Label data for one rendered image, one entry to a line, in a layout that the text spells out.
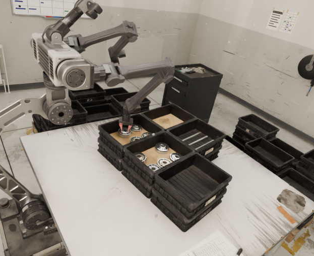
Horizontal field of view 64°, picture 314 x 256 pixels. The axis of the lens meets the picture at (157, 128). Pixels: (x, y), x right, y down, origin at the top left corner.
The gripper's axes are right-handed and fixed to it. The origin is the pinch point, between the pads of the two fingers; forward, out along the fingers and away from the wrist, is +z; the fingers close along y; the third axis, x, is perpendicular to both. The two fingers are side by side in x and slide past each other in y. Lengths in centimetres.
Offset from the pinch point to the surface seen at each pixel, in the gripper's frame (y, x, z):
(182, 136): -46.3, -5.2, 4.4
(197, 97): -93, -137, 30
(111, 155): 8.2, 19.6, 9.3
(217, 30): -168, -362, -17
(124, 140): -0.5, 8.7, 3.9
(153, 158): -21.3, 26.0, 3.6
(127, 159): -3.0, 32.8, 0.6
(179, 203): -32, 68, -1
